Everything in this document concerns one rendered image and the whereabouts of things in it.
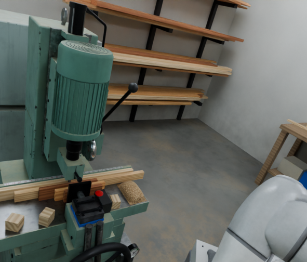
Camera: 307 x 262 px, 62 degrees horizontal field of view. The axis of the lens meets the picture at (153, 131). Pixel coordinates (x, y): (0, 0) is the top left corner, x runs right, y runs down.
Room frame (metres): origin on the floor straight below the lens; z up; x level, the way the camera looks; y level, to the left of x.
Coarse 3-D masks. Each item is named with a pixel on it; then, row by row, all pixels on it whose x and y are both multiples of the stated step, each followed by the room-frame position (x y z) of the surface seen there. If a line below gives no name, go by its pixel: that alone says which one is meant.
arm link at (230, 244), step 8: (232, 232) 0.44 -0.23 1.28; (224, 240) 0.43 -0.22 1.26; (232, 240) 0.42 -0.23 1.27; (240, 240) 0.41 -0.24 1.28; (224, 248) 0.42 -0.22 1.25; (232, 248) 0.41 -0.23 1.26; (240, 248) 0.40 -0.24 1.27; (248, 248) 0.40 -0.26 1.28; (216, 256) 0.42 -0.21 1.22; (224, 256) 0.40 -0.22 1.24; (232, 256) 0.40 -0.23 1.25; (240, 256) 0.39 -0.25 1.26; (248, 256) 0.39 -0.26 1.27; (256, 256) 0.39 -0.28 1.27
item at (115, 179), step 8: (104, 176) 0.94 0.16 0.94; (112, 176) 0.96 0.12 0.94; (120, 176) 0.98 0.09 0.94; (128, 176) 1.01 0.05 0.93; (136, 176) 1.03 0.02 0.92; (56, 184) 0.81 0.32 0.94; (16, 192) 0.71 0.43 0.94; (24, 192) 0.72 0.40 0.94; (32, 192) 0.73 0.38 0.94; (16, 200) 0.70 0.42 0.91; (24, 200) 0.72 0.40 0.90
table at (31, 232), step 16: (112, 192) 0.90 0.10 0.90; (0, 208) 0.65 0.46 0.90; (16, 208) 0.67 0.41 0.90; (32, 208) 0.69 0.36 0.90; (64, 208) 0.73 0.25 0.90; (128, 208) 0.84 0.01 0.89; (144, 208) 0.90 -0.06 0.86; (0, 224) 0.59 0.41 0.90; (32, 224) 0.63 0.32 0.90; (64, 224) 0.67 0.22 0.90; (0, 240) 0.54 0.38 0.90; (16, 240) 0.57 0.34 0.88; (32, 240) 0.60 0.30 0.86; (64, 240) 0.62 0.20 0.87; (112, 240) 0.70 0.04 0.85
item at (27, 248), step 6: (114, 222) 0.81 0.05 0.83; (120, 222) 0.83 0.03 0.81; (42, 240) 0.62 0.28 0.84; (48, 240) 0.63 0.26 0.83; (54, 240) 0.65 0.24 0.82; (60, 240) 0.66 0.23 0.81; (24, 246) 0.58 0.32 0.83; (30, 246) 0.60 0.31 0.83; (36, 246) 0.61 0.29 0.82; (42, 246) 0.62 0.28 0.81; (24, 252) 0.58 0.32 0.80
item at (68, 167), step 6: (60, 150) 0.86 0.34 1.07; (60, 156) 0.84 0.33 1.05; (60, 162) 0.83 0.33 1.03; (66, 162) 0.80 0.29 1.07; (72, 162) 0.80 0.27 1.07; (78, 162) 0.82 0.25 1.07; (60, 168) 0.83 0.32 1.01; (66, 168) 0.77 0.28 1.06; (72, 168) 0.79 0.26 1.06; (78, 168) 0.80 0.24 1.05; (66, 174) 0.77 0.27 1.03; (72, 174) 0.79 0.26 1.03; (78, 174) 0.80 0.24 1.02
